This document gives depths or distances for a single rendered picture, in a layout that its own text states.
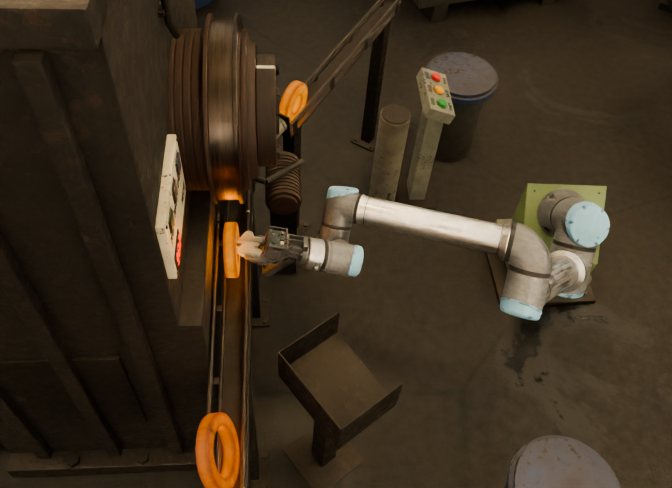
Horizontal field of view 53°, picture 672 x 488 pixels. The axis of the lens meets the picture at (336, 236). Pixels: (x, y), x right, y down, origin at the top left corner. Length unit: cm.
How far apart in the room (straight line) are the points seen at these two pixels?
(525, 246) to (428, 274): 98
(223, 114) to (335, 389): 80
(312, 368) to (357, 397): 15
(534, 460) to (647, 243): 146
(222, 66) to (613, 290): 201
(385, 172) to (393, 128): 25
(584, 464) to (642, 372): 83
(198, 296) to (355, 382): 50
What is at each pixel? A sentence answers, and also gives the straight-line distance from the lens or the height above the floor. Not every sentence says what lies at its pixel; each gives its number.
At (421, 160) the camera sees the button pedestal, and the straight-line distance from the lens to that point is 285.
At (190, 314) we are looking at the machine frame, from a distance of 166.
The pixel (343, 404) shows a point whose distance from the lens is 185.
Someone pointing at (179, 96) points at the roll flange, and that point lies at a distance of 156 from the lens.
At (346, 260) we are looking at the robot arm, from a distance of 186.
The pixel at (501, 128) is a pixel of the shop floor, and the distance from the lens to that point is 348.
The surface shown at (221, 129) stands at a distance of 153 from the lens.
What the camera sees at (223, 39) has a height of 134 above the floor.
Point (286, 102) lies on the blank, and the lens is 231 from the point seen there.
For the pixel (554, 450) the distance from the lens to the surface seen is 211.
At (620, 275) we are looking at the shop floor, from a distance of 308.
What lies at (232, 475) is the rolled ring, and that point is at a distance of 173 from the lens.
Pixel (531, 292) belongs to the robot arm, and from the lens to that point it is 192.
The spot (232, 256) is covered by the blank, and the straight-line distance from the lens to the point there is 179.
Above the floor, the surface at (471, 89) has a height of 43.
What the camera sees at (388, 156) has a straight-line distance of 273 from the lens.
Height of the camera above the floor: 229
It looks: 53 degrees down
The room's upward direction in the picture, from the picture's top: 5 degrees clockwise
